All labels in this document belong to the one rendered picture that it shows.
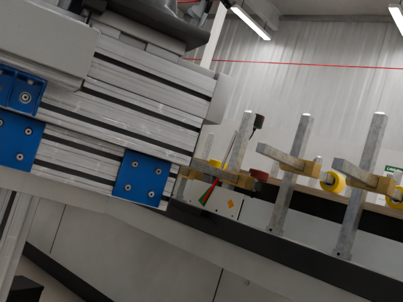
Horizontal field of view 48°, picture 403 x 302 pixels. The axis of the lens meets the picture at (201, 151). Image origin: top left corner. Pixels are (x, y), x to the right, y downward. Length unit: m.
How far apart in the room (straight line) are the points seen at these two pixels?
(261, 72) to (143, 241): 8.63
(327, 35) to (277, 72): 1.30
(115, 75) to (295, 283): 1.00
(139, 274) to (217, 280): 0.48
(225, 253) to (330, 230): 0.39
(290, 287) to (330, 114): 8.14
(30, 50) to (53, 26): 0.04
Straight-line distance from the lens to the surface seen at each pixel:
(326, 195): 1.73
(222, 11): 3.56
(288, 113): 9.97
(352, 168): 1.27
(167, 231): 1.91
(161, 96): 0.79
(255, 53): 10.94
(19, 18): 0.64
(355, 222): 1.46
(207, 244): 1.76
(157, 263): 2.21
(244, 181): 1.66
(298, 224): 1.78
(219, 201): 1.72
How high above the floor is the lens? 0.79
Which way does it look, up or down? 4 degrees up
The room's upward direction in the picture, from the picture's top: 17 degrees clockwise
